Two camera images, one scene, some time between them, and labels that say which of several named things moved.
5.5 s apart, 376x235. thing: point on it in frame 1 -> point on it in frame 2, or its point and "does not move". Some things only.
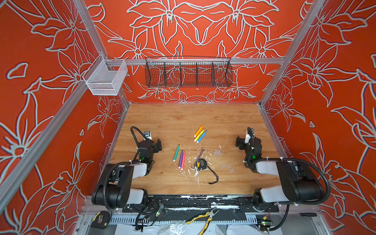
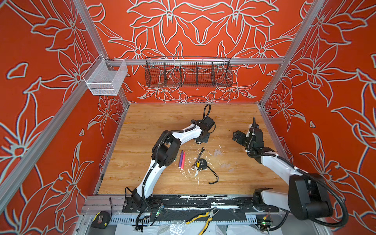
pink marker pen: [183, 161] does not move
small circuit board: [265, 224] does not move
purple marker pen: [180, 159] does not move
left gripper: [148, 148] -> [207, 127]
